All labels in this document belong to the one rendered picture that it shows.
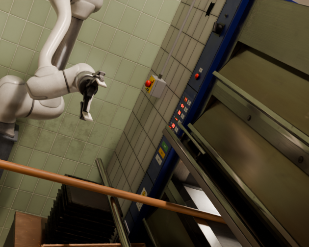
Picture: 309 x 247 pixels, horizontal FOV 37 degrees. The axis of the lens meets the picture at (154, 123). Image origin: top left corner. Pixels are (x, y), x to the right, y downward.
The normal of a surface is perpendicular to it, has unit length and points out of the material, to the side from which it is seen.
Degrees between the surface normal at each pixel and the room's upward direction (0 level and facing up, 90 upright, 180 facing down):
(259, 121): 90
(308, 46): 90
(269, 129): 90
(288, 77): 70
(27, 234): 0
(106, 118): 90
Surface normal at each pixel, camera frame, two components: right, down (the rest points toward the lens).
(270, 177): -0.69, -0.58
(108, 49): 0.25, 0.36
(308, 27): -0.88, -0.30
